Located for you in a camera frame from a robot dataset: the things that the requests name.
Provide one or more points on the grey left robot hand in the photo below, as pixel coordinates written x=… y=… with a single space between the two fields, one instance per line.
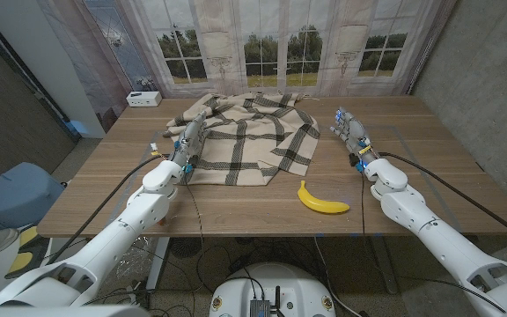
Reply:
x=187 y=143

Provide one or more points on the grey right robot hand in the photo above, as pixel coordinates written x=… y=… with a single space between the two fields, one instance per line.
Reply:
x=354 y=134

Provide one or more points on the cream plaid scarf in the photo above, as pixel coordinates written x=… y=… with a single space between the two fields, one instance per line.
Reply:
x=253 y=141

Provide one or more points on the yellow banana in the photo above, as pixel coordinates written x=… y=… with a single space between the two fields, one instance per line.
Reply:
x=319 y=204

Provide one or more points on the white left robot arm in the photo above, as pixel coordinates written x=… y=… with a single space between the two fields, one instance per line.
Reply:
x=117 y=233

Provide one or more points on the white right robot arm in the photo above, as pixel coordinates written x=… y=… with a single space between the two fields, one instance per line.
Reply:
x=443 y=240

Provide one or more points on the white power box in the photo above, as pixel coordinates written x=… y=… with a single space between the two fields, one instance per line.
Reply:
x=143 y=99

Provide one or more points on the dark round floor fan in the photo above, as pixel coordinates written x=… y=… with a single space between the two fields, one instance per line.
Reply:
x=185 y=247

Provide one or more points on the printed window backdrop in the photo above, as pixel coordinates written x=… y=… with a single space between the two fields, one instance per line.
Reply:
x=280 y=44

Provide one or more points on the white table leg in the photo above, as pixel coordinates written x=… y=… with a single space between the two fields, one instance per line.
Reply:
x=156 y=264

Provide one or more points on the grey table leg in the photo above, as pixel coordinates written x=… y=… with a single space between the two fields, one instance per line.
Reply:
x=383 y=264

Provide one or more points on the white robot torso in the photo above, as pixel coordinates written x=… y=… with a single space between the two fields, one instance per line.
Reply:
x=275 y=282

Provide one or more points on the black box on torso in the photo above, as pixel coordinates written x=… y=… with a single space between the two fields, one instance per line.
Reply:
x=262 y=306

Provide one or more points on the blue chair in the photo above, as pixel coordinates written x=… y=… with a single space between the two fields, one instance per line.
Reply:
x=11 y=198

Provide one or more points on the yellow and black floor pad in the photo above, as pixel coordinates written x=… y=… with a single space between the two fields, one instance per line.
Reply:
x=31 y=253

